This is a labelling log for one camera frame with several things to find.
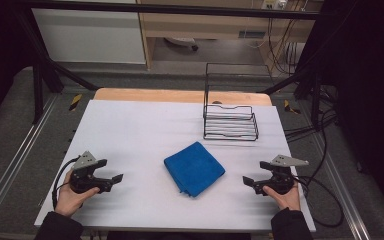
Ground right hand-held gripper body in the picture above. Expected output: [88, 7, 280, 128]
[268, 154, 310, 196]

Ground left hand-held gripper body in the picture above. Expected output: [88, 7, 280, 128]
[69, 150, 98, 195]

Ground black wire rack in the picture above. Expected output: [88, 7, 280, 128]
[202, 62, 274, 142]

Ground blue towel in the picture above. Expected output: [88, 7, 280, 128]
[163, 141, 227, 198]

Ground person's right hand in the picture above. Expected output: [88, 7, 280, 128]
[262, 184, 302, 212]

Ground person's left hand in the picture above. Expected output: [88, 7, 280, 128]
[53, 169, 101, 218]

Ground white table cover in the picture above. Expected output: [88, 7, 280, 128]
[34, 99, 317, 233]

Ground white cabinet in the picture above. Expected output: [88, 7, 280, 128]
[31, 7, 147, 65]

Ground office chair base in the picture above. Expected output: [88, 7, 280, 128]
[163, 36, 200, 52]

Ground light wooden desk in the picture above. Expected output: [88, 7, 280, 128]
[136, 0, 324, 70]

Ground white power strip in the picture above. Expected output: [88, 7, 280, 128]
[261, 0, 288, 11]

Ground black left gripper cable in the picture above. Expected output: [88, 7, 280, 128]
[51, 155, 81, 211]

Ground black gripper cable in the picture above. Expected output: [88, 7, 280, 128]
[292, 175, 345, 229]
[51, 155, 81, 211]

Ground bundle of black floor cables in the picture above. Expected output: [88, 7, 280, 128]
[284, 84, 340, 144]

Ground aluminium floor rail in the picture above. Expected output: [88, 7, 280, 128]
[312, 132, 372, 240]
[0, 94, 60, 228]

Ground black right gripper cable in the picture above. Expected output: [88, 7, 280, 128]
[292, 175, 345, 229]

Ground black frame leg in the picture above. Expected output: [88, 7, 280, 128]
[262, 64, 325, 132]
[13, 12, 100, 125]

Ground hanging cables under desk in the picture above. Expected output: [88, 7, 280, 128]
[267, 18, 302, 75]

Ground black frame crossbar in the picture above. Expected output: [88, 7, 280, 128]
[19, 1, 322, 21]

